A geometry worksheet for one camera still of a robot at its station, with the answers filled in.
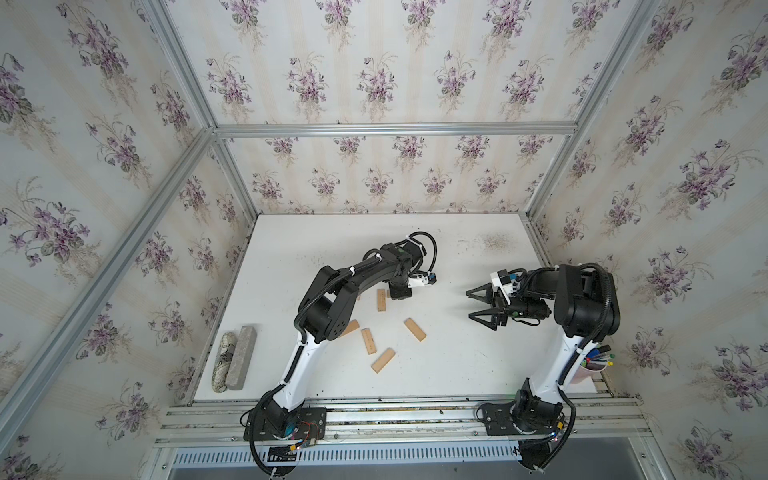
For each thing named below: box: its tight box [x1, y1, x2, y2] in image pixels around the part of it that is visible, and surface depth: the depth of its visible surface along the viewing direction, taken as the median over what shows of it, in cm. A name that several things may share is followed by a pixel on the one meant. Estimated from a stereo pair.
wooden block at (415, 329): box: [404, 317, 427, 342], surface depth 92 cm
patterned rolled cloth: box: [211, 332, 237, 393], surface depth 79 cm
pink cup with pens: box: [570, 344, 616, 385], surface depth 76 cm
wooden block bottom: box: [370, 347, 396, 374], surface depth 85 cm
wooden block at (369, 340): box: [361, 327, 377, 355], surface depth 88 cm
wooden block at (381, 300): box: [377, 289, 387, 312], surface depth 97 cm
